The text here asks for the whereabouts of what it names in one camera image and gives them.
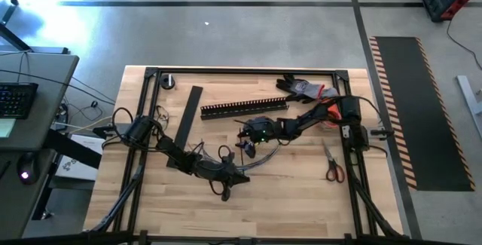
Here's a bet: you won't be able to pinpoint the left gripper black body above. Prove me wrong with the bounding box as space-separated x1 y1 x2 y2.
197 155 236 202

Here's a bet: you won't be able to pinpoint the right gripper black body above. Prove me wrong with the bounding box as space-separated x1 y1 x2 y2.
249 115 285 145

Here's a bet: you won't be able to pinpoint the multicoloured cable bundle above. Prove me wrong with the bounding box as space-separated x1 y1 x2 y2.
190 139 282 173

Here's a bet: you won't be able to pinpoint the black raceway cover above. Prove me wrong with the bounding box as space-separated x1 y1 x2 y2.
166 85 204 170

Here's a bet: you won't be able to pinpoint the black grey work glove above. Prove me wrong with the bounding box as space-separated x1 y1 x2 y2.
276 73 325 105

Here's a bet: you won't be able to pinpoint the grey blue box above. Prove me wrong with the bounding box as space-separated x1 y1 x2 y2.
322 85 340 100

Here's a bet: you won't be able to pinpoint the clear safety glasses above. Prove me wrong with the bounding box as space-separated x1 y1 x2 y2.
155 103 171 126

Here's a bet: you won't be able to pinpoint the black round puck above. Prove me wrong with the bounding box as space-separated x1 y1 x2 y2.
159 73 176 90

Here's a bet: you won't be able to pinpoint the white printed carton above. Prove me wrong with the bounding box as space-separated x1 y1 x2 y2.
55 133 105 182

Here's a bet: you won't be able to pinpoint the black desk brace bar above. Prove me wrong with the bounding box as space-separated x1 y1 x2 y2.
43 127 103 170

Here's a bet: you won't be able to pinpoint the black hazard striped mat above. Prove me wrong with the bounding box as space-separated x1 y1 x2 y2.
368 35 477 192

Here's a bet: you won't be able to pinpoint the black computer mouse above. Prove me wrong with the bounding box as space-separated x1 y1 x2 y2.
16 152 41 185

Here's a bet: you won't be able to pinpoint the grey desk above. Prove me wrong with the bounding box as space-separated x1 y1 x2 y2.
0 47 81 240

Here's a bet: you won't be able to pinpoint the grey metal bar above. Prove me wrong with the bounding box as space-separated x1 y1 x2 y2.
456 74 482 141

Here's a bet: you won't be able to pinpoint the black backlit keyboard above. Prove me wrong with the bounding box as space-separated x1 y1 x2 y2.
0 81 40 121

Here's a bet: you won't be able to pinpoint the pale green notepad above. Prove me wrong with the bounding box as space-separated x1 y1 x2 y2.
0 118 17 139

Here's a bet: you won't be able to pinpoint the black slotted cable raceway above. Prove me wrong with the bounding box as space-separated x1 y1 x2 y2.
200 96 290 121

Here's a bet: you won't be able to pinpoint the black metal table frame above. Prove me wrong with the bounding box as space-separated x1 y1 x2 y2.
83 66 407 245

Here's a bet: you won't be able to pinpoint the orange strap roll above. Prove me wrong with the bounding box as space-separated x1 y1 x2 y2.
318 100 343 129

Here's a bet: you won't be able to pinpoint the red handled scissors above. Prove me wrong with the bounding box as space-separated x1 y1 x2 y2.
322 139 346 184

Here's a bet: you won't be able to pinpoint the thin black floor cable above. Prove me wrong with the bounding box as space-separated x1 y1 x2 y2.
445 18 482 71

